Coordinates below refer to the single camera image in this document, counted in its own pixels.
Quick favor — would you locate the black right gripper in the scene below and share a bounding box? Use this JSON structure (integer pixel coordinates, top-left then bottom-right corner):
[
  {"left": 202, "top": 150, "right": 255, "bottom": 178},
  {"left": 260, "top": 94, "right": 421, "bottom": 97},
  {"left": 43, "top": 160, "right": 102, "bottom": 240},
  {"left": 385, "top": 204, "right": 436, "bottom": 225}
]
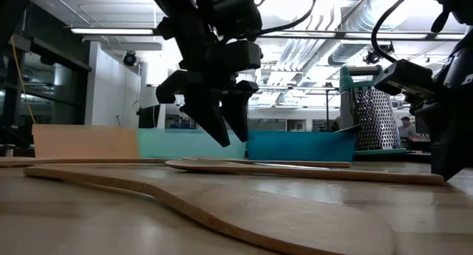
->
[{"left": 375, "top": 29, "right": 473, "bottom": 182}]

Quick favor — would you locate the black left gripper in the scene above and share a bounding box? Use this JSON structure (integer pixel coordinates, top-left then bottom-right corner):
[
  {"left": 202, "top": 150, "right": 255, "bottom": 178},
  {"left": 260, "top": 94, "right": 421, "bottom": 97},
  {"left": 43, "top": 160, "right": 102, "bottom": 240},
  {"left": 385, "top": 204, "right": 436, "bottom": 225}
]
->
[{"left": 155, "top": 0, "right": 263, "bottom": 148}]

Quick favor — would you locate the wooden spoon with white label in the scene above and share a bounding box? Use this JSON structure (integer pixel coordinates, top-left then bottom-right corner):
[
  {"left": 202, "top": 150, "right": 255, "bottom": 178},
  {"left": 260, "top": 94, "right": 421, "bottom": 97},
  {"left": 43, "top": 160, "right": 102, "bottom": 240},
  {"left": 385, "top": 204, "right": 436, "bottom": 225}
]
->
[{"left": 165, "top": 158, "right": 446, "bottom": 186}]

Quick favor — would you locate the silver table knife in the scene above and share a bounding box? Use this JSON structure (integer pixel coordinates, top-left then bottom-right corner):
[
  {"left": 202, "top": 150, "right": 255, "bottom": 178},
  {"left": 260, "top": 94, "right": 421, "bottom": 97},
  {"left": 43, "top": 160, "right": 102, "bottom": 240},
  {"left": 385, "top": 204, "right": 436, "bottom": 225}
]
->
[{"left": 253, "top": 162, "right": 333, "bottom": 171}]

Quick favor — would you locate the wooden slotted spoon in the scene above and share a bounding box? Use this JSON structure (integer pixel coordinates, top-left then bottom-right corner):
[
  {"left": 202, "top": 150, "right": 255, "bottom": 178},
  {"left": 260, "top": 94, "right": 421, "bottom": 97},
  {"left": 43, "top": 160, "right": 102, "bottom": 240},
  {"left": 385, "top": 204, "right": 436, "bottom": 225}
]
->
[{"left": 183, "top": 157, "right": 353, "bottom": 169}]

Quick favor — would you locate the wooden spatula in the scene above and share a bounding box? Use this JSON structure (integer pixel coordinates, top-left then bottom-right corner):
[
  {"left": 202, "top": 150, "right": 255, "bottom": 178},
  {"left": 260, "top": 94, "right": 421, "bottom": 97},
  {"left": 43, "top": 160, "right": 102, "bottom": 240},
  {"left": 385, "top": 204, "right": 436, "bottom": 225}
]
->
[{"left": 22, "top": 165, "right": 395, "bottom": 255}]

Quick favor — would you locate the person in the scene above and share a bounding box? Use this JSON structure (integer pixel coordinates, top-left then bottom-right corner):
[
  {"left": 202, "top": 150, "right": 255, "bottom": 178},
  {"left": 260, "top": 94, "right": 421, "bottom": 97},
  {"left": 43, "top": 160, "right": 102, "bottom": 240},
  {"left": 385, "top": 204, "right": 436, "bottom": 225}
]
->
[{"left": 397, "top": 115, "right": 418, "bottom": 139}]

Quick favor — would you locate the mint green plastic bin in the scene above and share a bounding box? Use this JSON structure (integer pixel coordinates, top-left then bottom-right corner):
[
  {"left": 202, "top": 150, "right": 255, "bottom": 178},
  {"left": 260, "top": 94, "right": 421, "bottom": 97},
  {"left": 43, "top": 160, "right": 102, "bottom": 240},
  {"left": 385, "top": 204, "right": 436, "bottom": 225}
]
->
[{"left": 137, "top": 128, "right": 248, "bottom": 160}]

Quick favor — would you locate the blue plastic bin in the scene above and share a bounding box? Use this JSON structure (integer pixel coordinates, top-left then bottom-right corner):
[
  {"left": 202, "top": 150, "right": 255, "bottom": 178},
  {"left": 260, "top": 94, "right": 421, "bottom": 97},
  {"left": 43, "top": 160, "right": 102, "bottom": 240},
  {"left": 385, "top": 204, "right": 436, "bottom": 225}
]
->
[{"left": 245, "top": 130, "right": 356, "bottom": 163}]

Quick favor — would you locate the black ceiling spot lamp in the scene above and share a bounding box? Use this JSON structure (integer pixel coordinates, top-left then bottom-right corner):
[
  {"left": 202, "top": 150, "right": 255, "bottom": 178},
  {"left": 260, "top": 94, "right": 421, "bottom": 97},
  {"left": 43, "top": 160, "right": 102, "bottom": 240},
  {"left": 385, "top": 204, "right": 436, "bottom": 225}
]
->
[{"left": 123, "top": 50, "right": 138, "bottom": 68}]

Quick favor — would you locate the black ceiling lamp cluster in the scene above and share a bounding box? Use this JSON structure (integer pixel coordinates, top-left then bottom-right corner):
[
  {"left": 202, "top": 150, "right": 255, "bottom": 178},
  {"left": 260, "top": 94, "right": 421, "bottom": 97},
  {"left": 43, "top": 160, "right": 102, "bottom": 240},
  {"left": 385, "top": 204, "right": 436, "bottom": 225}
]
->
[{"left": 363, "top": 43, "right": 395, "bottom": 66}]

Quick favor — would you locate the long ceiling light strip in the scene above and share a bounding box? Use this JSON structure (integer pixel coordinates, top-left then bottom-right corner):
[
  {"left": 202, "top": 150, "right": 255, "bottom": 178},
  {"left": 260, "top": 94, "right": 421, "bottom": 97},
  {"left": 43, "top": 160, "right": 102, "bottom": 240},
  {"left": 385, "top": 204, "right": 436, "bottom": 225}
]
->
[{"left": 69, "top": 27, "right": 440, "bottom": 41}]

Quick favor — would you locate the orange plastic bin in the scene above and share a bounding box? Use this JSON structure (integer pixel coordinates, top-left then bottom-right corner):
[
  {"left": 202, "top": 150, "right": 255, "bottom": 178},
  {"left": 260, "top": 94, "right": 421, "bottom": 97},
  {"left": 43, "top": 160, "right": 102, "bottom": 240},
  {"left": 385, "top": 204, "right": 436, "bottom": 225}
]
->
[{"left": 32, "top": 123, "right": 140, "bottom": 160}]

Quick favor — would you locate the wooden fork spoon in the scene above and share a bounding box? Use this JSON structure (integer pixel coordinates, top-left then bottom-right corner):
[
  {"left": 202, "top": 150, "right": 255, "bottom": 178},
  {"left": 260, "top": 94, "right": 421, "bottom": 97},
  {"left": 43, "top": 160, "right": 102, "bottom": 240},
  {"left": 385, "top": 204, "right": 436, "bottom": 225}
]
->
[{"left": 0, "top": 157, "right": 170, "bottom": 169}]

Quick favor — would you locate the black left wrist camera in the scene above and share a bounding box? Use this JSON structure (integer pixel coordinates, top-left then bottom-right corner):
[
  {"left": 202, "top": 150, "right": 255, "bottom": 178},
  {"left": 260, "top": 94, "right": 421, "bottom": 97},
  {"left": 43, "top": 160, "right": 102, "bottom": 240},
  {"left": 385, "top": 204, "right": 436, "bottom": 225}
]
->
[{"left": 217, "top": 39, "right": 264, "bottom": 70}]

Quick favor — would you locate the black monitor by white wall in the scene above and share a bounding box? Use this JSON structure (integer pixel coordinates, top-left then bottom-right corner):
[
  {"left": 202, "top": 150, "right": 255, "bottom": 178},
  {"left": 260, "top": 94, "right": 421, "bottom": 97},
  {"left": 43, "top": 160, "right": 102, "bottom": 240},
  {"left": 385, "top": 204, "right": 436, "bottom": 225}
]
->
[{"left": 137, "top": 103, "right": 166, "bottom": 130}]

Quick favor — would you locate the metal box grater teal handle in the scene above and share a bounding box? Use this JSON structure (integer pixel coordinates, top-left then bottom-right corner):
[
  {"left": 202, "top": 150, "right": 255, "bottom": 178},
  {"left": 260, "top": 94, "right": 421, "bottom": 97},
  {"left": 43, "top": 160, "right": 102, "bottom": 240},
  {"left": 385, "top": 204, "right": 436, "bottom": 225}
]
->
[{"left": 338, "top": 64, "right": 407, "bottom": 160}]

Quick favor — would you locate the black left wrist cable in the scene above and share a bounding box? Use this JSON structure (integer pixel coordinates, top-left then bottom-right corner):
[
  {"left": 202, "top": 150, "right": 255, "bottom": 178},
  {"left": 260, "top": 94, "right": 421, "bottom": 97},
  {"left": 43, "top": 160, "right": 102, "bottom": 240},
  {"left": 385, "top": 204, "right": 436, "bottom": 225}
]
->
[{"left": 254, "top": 0, "right": 319, "bottom": 38}]

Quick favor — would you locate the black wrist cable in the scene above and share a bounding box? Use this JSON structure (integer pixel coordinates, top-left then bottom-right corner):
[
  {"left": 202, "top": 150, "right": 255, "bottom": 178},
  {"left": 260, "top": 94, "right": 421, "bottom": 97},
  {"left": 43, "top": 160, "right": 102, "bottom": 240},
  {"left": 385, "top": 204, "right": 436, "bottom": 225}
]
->
[
  {"left": 254, "top": 0, "right": 319, "bottom": 38},
  {"left": 370, "top": 0, "right": 423, "bottom": 64}
]

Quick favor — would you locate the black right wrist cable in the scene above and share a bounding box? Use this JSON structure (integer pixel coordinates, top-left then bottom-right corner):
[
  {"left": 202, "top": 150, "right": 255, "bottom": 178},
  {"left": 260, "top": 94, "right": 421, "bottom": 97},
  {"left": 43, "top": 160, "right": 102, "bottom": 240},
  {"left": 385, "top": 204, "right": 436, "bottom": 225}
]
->
[{"left": 370, "top": 0, "right": 423, "bottom": 64}]

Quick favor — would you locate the silver ceiling duct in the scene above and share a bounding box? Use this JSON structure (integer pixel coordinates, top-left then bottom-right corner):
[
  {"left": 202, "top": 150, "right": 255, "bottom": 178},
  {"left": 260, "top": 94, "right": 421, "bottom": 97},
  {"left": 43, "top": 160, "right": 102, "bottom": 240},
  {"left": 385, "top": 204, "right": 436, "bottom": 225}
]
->
[{"left": 327, "top": 0, "right": 398, "bottom": 67}]

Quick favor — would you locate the yellow hanging cord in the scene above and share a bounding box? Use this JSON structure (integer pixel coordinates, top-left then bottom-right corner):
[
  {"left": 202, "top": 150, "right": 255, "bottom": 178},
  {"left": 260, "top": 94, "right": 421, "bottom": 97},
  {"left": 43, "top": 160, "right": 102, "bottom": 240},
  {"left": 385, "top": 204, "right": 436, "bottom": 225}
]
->
[{"left": 10, "top": 35, "right": 37, "bottom": 125}]

